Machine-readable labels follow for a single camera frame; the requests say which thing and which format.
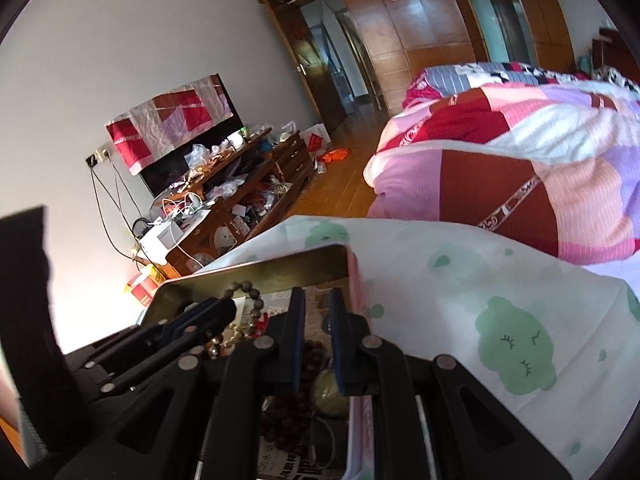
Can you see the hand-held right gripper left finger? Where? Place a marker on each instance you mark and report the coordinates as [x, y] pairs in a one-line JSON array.
[[300, 340]]

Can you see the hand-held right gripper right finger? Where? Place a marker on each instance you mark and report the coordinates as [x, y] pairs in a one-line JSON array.
[[336, 345]]

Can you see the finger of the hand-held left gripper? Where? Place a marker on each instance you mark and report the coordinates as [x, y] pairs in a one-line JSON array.
[[165, 357], [200, 312]]

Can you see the pink tin box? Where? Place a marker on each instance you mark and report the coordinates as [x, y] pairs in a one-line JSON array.
[[280, 270]]

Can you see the yellow red carton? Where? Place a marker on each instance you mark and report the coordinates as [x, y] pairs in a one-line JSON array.
[[145, 287]]

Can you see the white box appliance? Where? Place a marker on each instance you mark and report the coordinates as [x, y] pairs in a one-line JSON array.
[[162, 241]]

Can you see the white sheet green print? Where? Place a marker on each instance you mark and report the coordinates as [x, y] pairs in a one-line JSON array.
[[450, 310]]

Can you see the black television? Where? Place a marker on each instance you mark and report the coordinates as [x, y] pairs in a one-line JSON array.
[[172, 170]]

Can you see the clear plastic bag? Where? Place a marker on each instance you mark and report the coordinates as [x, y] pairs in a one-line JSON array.
[[197, 153]]

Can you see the wooden television cabinet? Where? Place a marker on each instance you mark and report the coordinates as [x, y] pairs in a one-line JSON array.
[[290, 160]]

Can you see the red plastic bag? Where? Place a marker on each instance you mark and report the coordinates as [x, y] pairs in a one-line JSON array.
[[334, 155]]

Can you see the television with red cloth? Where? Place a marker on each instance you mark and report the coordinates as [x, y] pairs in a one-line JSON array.
[[150, 130]]

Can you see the white paper bag red print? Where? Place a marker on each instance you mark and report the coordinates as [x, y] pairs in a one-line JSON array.
[[315, 138]]

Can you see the pink patchwork quilt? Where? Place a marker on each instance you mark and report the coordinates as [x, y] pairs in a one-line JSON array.
[[500, 170]]

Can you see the dark wooden door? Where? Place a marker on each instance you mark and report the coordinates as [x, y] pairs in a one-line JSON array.
[[320, 95]]

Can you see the wooden wardrobe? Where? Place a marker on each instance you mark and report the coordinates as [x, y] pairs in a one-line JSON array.
[[415, 25]]

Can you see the glass wardrobe door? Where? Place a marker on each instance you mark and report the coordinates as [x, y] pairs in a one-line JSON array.
[[495, 15]]

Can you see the dark wooden headboard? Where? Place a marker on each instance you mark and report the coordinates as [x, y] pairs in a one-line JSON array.
[[612, 52]]

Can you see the wall socket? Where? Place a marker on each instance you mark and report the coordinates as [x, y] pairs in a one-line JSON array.
[[100, 155]]

